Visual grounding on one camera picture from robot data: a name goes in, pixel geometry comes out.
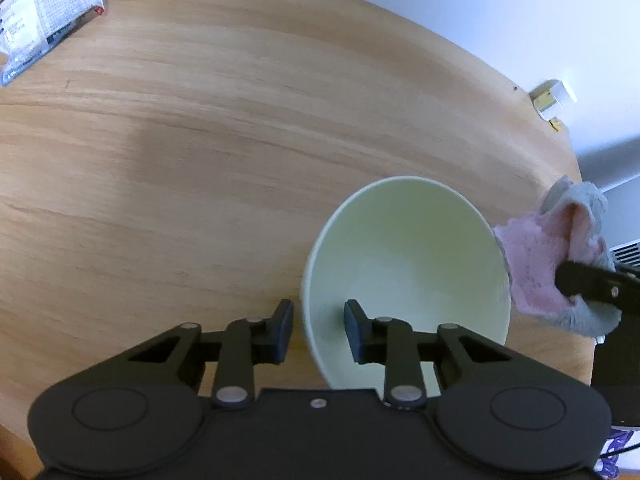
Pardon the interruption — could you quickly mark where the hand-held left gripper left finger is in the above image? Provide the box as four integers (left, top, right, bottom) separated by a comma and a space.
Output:
128, 299, 295, 409

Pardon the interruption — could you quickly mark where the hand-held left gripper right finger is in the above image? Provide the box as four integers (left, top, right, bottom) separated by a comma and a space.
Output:
344, 299, 514, 410

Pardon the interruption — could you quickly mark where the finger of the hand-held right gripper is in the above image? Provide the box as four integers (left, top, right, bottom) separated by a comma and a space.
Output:
554, 259, 640, 306

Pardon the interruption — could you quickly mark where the pink and grey cloth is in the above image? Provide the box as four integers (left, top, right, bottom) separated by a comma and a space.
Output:
492, 175, 623, 338

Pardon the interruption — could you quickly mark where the pale green bowl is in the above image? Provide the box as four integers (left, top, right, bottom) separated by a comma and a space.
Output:
301, 175, 512, 390

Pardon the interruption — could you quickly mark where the grey radiator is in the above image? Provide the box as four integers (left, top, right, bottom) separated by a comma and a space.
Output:
611, 241, 640, 275

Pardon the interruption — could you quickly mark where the printed plastic packet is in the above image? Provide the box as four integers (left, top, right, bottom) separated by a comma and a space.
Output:
0, 0, 107, 86

